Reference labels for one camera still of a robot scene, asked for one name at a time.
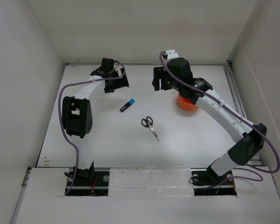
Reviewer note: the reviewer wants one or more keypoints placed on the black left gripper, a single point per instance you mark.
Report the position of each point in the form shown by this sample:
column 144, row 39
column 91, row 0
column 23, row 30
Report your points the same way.
column 122, row 82

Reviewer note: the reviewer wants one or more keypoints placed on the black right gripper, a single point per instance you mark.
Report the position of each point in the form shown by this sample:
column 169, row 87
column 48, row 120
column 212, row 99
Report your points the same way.
column 156, row 81

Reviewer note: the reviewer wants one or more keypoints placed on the blue capped black highlighter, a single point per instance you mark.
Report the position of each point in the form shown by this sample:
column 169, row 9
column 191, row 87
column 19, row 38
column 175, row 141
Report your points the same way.
column 127, row 105

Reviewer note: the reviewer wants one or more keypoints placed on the black handled scissors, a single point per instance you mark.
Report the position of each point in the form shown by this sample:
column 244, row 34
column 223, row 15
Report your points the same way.
column 148, row 123

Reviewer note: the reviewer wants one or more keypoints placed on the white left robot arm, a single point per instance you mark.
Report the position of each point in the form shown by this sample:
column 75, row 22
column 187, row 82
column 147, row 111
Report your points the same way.
column 74, row 105

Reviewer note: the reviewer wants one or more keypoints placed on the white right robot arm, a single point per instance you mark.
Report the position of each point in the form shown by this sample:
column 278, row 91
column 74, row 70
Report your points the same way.
column 248, row 137

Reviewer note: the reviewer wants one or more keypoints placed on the orange round desk organizer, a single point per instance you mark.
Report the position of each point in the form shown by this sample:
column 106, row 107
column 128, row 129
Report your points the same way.
column 185, row 104

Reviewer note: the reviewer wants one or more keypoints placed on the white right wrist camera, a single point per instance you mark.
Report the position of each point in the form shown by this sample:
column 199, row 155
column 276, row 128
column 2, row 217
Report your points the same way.
column 170, row 54

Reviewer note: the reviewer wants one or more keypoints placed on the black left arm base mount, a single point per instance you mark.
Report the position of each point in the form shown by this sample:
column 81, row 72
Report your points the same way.
column 97, row 186

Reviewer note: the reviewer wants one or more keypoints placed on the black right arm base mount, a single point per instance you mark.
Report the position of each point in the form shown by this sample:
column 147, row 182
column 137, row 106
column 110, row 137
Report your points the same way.
column 205, row 184

